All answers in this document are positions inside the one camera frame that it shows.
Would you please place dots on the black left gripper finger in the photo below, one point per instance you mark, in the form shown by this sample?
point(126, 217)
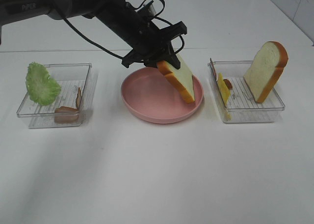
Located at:
point(172, 58)
point(151, 63)

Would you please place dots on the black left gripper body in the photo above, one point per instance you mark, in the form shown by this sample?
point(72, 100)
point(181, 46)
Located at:
point(150, 43)

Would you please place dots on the bread slice from tray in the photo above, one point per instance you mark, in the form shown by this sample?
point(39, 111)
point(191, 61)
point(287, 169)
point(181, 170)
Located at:
point(180, 79)

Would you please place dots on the bacon strip from tray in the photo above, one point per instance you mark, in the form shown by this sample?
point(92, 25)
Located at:
point(66, 114)
point(226, 81)

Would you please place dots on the green lettuce leaf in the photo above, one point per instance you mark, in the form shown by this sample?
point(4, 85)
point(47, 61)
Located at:
point(41, 87)

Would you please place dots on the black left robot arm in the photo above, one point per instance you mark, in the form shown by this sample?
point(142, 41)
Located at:
point(118, 15)

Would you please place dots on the pink round plate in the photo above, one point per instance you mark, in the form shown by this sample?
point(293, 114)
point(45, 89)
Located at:
point(150, 97)

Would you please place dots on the yellow cheese slice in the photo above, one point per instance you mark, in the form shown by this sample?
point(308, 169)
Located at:
point(225, 94)

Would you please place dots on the clear plastic tray left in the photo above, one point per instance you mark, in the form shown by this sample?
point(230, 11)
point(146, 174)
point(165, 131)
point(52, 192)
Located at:
point(70, 77)

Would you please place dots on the clear plastic tray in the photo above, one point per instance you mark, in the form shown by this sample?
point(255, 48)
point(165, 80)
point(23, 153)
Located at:
point(70, 77)
point(241, 106)

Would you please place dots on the clear plastic tray right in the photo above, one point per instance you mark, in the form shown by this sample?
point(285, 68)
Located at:
point(241, 106)

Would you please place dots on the bread slice in right tray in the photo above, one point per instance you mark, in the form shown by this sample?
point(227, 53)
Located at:
point(265, 70)

